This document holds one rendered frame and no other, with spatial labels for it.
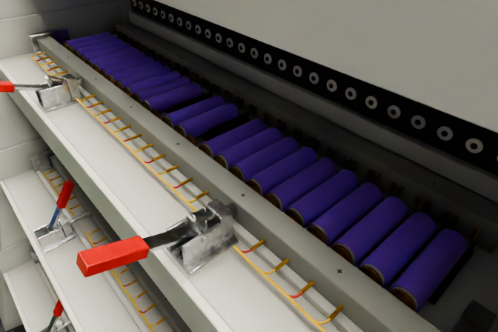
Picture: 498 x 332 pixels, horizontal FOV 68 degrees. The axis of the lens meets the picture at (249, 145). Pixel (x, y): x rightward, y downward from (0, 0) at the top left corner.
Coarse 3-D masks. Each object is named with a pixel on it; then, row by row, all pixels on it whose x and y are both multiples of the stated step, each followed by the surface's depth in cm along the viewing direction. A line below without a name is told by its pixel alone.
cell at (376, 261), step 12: (420, 216) 25; (396, 228) 25; (408, 228) 24; (420, 228) 24; (432, 228) 24; (396, 240) 23; (408, 240) 23; (420, 240) 23; (372, 252) 23; (384, 252) 22; (396, 252) 22; (408, 252) 23; (360, 264) 22; (372, 264) 22; (384, 264) 21; (396, 264) 22; (384, 276) 21
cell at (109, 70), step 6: (132, 60) 46; (138, 60) 46; (144, 60) 46; (150, 60) 47; (114, 66) 44; (120, 66) 44; (126, 66) 45; (132, 66) 45; (108, 72) 43; (114, 72) 44
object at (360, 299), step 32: (64, 64) 45; (96, 96) 40; (128, 96) 37; (160, 128) 32; (192, 160) 29; (224, 192) 26; (256, 224) 24; (288, 224) 23; (288, 256) 22; (320, 256) 21; (320, 288) 21; (352, 288) 20; (384, 288) 20; (352, 320) 20; (384, 320) 18; (416, 320) 18
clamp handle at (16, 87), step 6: (48, 78) 39; (0, 84) 36; (6, 84) 36; (12, 84) 36; (18, 84) 37; (24, 84) 38; (30, 84) 38; (36, 84) 39; (48, 84) 39; (0, 90) 36; (6, 90) 36; (12, 90) 36; (30, 90) 38; (36, 90) 38
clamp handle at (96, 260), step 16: (192, 224) 23; (128, 240) 20; (144, 240) 21; (160, 240) 21; (176, 240) 22; (80, 256) 18; (96, 256) 19; (112, 256) 19; (128, 256) 20; (144, 256) 20; (96, 272) 18
